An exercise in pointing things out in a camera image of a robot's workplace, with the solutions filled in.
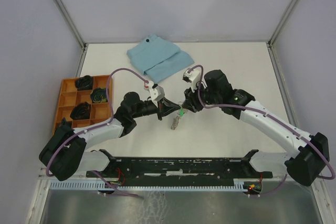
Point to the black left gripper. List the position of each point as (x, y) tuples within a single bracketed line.
[(166, 107)]

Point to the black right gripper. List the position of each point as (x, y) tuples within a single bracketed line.
[(190, 102)]

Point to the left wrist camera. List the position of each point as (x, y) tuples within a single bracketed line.
[(156, 92)]

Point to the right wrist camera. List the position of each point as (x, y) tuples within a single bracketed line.
[(193, 77)]

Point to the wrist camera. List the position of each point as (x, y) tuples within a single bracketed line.
[(193, 77), (156, 92)]

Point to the light blue cloth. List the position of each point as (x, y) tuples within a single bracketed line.
[(158, 58)]

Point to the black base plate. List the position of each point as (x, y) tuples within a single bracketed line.
[(178, 172)]

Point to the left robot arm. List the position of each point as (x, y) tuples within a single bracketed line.
[(67, 151)]

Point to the orange compartment tray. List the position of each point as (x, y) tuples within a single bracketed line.
[(82, 101)]

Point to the green tag key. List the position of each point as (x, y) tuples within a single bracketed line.
[(181, 113)]

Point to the metal key organizer blue handle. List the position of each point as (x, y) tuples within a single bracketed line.
[(176, 119)]

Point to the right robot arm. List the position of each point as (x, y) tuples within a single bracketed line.
[(305, 155)]

